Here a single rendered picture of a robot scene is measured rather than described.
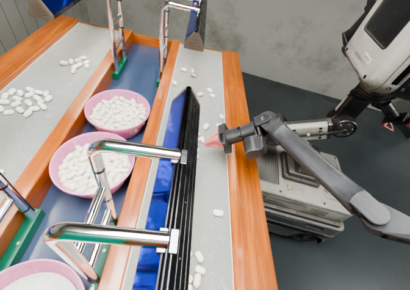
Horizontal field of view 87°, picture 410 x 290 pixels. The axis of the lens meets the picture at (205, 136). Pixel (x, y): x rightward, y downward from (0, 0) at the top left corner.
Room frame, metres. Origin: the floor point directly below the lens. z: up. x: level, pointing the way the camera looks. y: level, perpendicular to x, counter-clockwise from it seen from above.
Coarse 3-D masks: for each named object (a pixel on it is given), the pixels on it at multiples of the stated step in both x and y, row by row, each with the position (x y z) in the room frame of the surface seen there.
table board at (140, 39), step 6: (90, 24) 1.37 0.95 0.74; (138, 36) 1.42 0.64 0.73; (144, 36) 1.43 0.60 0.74; (138, 42) 1.42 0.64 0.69; (144, 42) 1.42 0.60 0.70; (150, 42) 1.43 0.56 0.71; (156, 42) 1.44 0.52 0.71; (168, 42) 1.45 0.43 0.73; (168, 48) 1.45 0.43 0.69; (204, 48) 1.51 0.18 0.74
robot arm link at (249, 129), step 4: (244, 124) 0.59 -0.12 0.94; (248, 124) 0.58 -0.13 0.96; (252, 124) 0.57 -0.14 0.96; (240, 128) 0.57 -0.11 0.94; (244, 128) 0.56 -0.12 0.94; (248, 128) 0.56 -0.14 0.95; (252, 128) 0.56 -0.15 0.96; (256, 128) 0.57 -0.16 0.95; (244, 132) 0.55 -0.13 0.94; (248, 132) 0.55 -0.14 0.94; (252, 132) 0.55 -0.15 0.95; (256, 132) 0.55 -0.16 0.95; (240, 136) 0.55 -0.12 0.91; (244, 136) 0.55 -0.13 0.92
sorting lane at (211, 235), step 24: (216, 72) 1.23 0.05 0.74; (168, 96) 0.87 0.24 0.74; (216, 96) 0.98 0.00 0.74; (216, 120) 0.79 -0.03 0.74; (216, 168) 0.52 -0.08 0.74; (216, 192) 0.41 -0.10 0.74; (144, 216) 0.26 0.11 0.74; (216, 216) 0.32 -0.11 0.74; (192, 240) 0.23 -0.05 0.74; (216, 240) 0.25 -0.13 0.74; (192, 264) 0.17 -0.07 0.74; (216, 264) 0.18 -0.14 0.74; (216, 288) 0.13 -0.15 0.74
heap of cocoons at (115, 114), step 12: (120, 96) 0.76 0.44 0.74; (96, 108) 0.64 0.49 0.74; (108, 108) 0.68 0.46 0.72; (120, 108) 0.68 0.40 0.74; (132, 108) 0.71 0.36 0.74; (144, 108) 0.73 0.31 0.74; (96, 120) 0.58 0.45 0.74; (108, 120) 0.60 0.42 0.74; (120, 120) 0.62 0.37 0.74; (132, 120) 0.64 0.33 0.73
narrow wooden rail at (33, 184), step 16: (128, 32) 1.36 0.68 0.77; (128, 48) 1.28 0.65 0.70; (112, 64) 0.98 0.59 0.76; (96, 80) 0.80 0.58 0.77; (80, 96) 0.66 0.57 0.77; (80, 112) 0.57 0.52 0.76; (64, 128) 0.48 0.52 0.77; (80, 128) 0.54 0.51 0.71; (48, 144) 0.39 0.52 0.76; (32, 160) 0.32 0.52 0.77; (48, 160) 0.33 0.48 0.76; (32, 176) 0.27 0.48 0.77; (48, 176) 0.30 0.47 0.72; (32, 192) 0.23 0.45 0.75; (0, 224) 0.12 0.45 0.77; (16, 224) 0.14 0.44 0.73; (0, 240) 0.09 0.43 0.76; (0, 256) 0.06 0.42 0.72
